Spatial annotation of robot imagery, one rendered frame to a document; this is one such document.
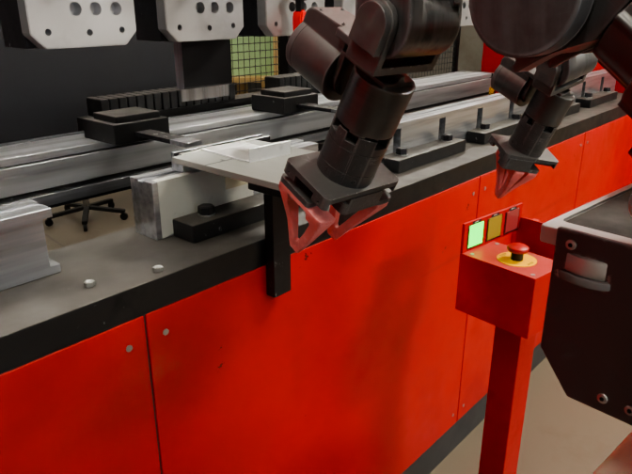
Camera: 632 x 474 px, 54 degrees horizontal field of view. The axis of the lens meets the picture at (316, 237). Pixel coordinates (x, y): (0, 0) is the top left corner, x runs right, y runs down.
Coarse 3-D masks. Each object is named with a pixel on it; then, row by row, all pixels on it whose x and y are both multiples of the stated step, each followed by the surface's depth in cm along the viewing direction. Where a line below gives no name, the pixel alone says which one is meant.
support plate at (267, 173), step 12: (264, 144) 108; (180, 156) 99; (192, 156) 99; (204, 156) 99; (216, 156) 99; (288, 156) 99; (204, 168) 94; (216, 168) 92; (228, 168) 92; (240, 168) 92; (252, 168) 92; (264, 168) 92; (276, 168) 92; (240, 180) 89; (252, 180) 88; (264, 180) 86; (276, 180) 86
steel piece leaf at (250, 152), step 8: (248, 144) 107; (272, 144) 97; (280, 144) 99; (288, 144) 100; (216, 152) 101; (224, 152) 101; (232, 152) 101; (240, 152) 101; (248, 152) 95; (256, 152) 96; (264, 152) 97; (272, 152) 98; (280, 152) 99; (288, 152) 100; (240, 160) 97; (248, 160) 96; (256, 160) 96
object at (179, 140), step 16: (96, 112) 118; (112, 112) 118; (128, 112) 118; (144, 112) 118; (96, 128) 116; (112, 128) 112; (128, 128) 114; (144, 128) 117; (160, 128) 120; (112, 144) 114; (176, 144) 108; (192, 144) 107
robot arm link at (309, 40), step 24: (384, 0) 47; (312, 24) 57; (336, 24) 55; (360, 24) 49; (384, 24) 47; (288, 48) 58; (312, 48) 56; (336, 48) 55; (360, 48) 50; (384, 48) 48; (312, 72) 57; (384, 72) 51; (408, 72) 53; (336, 96) 59
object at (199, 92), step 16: (176, 48) 97; (192, 48) 98; (208, 48) 100; (224, 48) 103; (176, 64) 98; (192, 64) 99; (208, 64) 101; (224, 64) 103; (176, 80) 99; (192, 80) 99; (208, 80) 102; (224, 80) 104; (192, 96) 101; (208, 96) 104
